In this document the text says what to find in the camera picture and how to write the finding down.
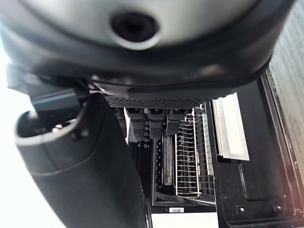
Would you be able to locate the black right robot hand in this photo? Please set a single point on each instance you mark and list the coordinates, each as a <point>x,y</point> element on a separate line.
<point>78,171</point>

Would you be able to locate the black open dishwasher door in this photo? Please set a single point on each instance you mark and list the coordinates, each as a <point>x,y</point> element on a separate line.
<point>259,147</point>

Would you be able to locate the white barcode label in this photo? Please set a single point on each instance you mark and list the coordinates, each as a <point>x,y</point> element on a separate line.
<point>176,210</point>

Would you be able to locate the white detergent dispenser panel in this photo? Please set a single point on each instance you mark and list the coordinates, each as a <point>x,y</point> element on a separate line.
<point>230,126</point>

